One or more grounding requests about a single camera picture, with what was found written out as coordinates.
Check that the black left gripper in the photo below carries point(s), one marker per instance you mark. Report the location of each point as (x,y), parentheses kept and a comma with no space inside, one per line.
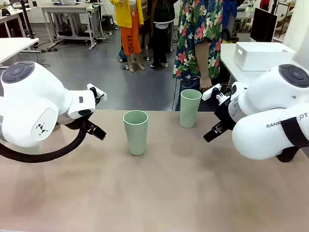
(80,120)

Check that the wooden chair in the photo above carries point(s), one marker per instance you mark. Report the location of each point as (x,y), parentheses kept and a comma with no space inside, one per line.
(285,23)

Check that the mannequin in blue jacket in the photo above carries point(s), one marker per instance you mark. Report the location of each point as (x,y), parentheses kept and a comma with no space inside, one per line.
(228,14)

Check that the black flat monitor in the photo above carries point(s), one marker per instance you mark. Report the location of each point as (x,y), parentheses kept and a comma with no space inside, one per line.
(263,24)

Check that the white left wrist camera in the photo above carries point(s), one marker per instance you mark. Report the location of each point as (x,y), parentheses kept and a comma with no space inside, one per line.
(101,95)

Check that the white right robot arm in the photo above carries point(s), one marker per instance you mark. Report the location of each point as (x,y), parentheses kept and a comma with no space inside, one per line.
(265,113)

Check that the person's right hand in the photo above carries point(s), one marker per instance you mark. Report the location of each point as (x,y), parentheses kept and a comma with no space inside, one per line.
(205,84)

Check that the grey floor power strip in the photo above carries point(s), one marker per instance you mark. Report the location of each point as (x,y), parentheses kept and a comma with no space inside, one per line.
(49,49)

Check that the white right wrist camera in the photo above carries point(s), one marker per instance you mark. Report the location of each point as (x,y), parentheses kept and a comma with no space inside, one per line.
(208,93)

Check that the mannequin in black clothes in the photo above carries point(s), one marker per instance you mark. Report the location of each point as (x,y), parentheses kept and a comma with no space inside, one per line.
(160,29)

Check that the white lab desk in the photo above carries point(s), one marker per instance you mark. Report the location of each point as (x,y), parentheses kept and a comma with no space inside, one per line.
(7,18)

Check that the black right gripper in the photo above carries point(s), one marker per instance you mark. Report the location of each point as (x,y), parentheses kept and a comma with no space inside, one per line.
(224,111)

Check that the person in floral shirt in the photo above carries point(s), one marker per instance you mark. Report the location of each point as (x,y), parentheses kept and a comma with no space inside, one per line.
(193,24)

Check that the white side table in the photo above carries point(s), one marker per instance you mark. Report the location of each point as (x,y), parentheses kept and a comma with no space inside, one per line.
(227,58)

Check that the white plastic basket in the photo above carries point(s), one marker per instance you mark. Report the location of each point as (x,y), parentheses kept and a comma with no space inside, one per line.
(263,56)

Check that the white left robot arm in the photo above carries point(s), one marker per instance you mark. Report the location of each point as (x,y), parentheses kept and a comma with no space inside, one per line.
(29,106)

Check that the white rounded table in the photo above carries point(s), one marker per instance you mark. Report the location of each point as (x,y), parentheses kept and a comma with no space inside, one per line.
(14,46)

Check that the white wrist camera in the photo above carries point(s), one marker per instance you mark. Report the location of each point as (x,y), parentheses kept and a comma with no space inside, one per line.
(208,93)
(101,95)

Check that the person's right forearm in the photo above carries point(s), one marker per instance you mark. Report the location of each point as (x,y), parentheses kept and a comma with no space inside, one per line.
(204,65)

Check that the white desk with grey frame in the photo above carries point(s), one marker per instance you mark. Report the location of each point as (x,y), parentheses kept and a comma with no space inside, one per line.
(70,9)

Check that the black stool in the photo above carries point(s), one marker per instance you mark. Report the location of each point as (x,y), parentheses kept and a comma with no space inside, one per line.
(107,20)

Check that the mannequin yellow jacket orange pants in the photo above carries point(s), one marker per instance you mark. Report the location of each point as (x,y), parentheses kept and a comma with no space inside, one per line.
(128,31)

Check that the black stand pole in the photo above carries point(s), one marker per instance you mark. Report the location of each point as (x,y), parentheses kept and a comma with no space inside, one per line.
(26,19)

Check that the tall pale green plastic cup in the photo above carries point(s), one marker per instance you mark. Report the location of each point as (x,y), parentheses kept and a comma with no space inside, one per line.
(190,113)
(135,135)

